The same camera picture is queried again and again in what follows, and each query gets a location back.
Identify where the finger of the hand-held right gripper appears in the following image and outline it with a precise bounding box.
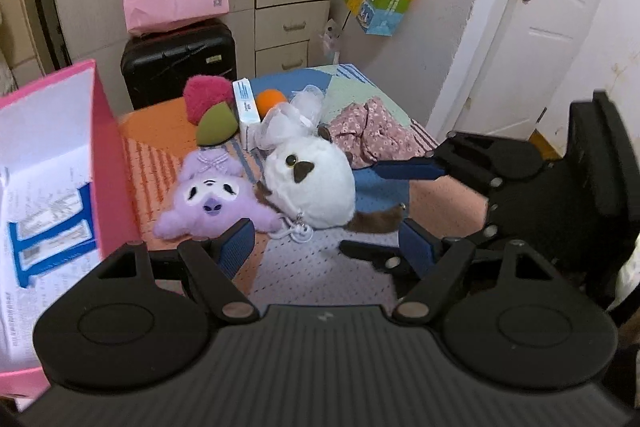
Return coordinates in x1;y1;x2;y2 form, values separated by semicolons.
372;132;551;198
339;219;496;280

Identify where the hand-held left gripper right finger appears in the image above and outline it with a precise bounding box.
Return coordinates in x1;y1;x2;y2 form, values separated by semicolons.
392;218;556;325

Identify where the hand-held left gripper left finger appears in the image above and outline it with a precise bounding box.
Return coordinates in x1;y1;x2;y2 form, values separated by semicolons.
95;218;261;324

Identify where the purple plush toy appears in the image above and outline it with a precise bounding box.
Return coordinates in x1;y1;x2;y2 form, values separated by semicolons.
152;147;286;240

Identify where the white and brown plush toy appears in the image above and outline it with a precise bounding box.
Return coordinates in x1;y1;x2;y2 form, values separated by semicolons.
252;127;403;244

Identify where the green egg-shaped sponge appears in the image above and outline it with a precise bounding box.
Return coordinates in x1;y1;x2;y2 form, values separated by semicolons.
195;102;240;148

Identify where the pink floral cloth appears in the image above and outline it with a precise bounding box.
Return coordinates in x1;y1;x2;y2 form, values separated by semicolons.
320;99;435;168

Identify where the pink storage box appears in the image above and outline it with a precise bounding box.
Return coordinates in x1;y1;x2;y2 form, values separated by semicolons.
0;59;143;410

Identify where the white door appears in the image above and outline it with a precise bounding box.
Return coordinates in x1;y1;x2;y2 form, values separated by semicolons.
462;0;621;142

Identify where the clear plastic bag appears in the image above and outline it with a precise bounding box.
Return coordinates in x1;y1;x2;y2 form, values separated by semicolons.
250;84;323;152

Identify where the white and blue carton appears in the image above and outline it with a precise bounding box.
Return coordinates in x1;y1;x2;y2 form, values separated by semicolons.
231;78;262;144

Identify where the patterned bed blanket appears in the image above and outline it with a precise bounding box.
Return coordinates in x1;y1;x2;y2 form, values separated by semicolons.
117;64;491;308

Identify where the orange ball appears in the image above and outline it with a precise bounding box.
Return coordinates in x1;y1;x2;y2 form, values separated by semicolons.
256;89;288;115

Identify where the pink fluffy heart cushion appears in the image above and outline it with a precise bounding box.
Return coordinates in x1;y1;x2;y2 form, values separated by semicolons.
182;75;236;125

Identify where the black suitcase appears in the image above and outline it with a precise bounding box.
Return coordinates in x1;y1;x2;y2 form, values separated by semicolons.
120;19;238;110

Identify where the small clear hanging pouch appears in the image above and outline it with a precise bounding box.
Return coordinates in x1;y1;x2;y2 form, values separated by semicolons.
320;19;344;62

